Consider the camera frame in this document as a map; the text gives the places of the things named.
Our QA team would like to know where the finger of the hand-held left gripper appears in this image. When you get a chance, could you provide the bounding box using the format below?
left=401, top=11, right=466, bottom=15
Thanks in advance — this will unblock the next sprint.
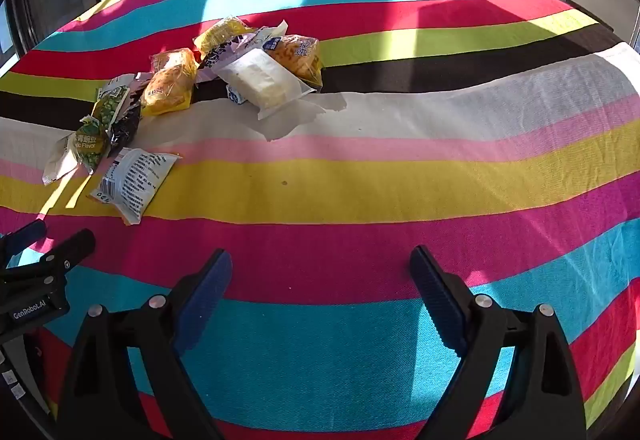
left=0, top=228, right=97, bottom=303
left=0, top=219, right=48, bottom=271

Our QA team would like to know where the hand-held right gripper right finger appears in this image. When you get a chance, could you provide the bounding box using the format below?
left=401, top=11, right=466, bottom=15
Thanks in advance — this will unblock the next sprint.
left=409, top=245, right=587, bottom=440

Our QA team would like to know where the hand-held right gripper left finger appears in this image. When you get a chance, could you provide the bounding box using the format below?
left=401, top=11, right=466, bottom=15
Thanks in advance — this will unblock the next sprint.
left=56, top=248, right=234, bottom=440

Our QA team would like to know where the orange bread packet blue label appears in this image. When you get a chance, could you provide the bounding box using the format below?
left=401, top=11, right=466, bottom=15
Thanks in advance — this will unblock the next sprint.
left=264, top=34, right=323, bottom=88

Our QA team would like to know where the white packet with black text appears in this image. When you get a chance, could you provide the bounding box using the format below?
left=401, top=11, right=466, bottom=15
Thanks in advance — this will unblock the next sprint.
left=89, top=147, right=181, bottom=226

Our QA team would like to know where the shiny dark snack packet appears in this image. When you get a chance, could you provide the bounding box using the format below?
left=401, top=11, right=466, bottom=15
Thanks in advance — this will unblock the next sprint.
left=107, top=102, right=143, bottom=158

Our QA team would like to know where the striped colourful cloth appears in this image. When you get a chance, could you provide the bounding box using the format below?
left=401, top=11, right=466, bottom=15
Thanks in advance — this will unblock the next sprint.
left=0, top=0, right=640, bottom=440

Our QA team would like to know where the orange yellow snack packet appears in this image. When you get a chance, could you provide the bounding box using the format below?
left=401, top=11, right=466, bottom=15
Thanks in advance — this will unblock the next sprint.
left=140, top=48, right=198, bottom=117

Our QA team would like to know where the white bread packet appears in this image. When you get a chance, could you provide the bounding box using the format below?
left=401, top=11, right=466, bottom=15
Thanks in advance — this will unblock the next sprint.
left=215, top=48, right=317, bottom=110

